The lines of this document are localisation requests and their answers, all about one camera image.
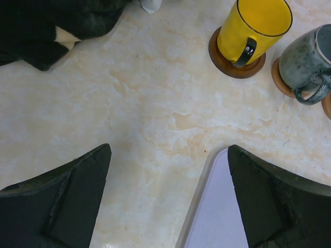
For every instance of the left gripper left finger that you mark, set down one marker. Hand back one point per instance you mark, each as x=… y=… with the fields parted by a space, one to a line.
x=57 y=208

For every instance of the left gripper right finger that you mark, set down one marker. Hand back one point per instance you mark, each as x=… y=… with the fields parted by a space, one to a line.
x=278 y=208

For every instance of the light brown coaster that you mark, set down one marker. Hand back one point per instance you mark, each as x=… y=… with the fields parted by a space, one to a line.
x=280 y=82
x=326 y=104

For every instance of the grey ceramic mug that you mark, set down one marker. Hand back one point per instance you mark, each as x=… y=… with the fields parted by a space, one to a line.
x=305 y=66

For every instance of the dark brown coaster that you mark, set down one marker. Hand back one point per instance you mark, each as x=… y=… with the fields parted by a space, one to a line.
x=227 y=67

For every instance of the yellow glass mug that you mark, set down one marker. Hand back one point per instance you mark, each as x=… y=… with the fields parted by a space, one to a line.
x=251 y=28

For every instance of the lavender plastic tray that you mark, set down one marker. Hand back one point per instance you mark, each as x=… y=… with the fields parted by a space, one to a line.
x=213 y=218

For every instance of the black floral plush blanket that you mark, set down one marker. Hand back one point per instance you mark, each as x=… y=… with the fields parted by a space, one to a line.
x=42 y=32

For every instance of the white paper scrap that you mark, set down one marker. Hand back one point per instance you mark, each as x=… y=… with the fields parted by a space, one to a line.
x=151 y=6

